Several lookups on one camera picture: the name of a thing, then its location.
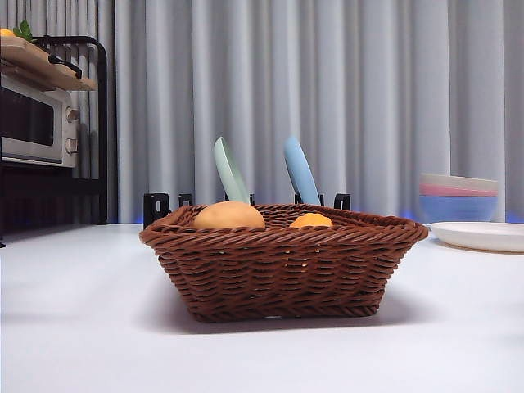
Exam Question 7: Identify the tan potato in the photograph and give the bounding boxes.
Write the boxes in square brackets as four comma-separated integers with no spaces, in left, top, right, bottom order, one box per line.
[192,200,267,231]

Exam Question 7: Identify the orange corn cob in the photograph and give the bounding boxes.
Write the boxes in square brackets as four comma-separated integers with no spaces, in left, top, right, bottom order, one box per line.
[288,212,334,229]

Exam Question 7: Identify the brown wicker basket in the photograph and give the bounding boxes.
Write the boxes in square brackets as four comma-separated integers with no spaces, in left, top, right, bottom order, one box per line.
[138,202,431,323]

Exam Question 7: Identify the pale green plate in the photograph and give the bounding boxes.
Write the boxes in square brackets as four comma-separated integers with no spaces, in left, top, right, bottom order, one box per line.
[212,136,251,205]

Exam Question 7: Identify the light blue plate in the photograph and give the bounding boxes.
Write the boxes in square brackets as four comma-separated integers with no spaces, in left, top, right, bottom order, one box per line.
[282,135,322,206]

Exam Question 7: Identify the black dish rack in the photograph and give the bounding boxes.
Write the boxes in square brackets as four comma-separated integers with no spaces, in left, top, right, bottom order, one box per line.
[142,192,352,228]

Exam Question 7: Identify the grey pleated curtain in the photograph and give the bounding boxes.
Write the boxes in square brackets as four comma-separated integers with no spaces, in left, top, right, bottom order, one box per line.
[0,0,524,226]

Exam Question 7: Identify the black metal shelf rack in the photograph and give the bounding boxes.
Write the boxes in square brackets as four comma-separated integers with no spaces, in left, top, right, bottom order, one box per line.
[0,34,109,248]

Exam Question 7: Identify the pink bowl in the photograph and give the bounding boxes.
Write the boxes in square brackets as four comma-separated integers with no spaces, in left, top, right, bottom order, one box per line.
[418,182,499,198]

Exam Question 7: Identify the blue bowl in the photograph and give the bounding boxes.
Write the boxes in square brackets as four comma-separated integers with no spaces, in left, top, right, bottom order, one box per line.
[418,193,499,224]

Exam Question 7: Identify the beige bowl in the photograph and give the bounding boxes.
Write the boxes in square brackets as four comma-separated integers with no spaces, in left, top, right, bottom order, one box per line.
[418,172,499,196]

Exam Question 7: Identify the white plate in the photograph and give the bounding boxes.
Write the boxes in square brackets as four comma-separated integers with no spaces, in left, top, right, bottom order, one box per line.
[429,221,524,253]

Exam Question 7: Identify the silver toaster oven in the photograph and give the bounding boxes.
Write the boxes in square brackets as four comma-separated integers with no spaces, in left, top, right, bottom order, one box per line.
[0,75,79,169]

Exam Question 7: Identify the green leaves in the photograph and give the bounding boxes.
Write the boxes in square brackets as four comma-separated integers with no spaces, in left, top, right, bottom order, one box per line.
[11,19,34,43]

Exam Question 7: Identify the wooden board with black handle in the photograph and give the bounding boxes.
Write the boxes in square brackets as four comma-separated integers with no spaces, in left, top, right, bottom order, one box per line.
[0,35,99,92]

